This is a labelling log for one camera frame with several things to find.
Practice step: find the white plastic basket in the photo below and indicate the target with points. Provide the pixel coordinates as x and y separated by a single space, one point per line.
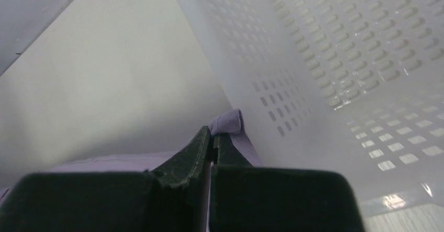
352 86

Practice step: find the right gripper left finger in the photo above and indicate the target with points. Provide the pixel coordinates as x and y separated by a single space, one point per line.
172 197

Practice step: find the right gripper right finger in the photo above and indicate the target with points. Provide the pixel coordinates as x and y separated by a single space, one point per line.
247 198

